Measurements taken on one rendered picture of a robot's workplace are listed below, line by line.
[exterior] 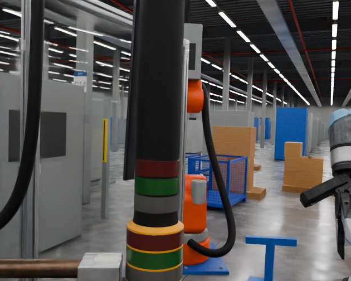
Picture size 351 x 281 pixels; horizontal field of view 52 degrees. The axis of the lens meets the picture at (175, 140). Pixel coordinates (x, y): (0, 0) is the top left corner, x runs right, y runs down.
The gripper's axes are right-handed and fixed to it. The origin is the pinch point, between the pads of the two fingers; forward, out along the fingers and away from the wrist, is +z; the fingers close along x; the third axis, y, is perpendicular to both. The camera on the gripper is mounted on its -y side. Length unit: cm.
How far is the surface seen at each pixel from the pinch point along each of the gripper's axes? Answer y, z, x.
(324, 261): 35, -72, 401
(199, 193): -105, -112, 290
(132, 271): -23, 15, -61
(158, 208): -21, 11, -63
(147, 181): -22, 10, -64
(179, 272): -20, 15, -59
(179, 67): -20, 2, -67
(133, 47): -23, 0, -68
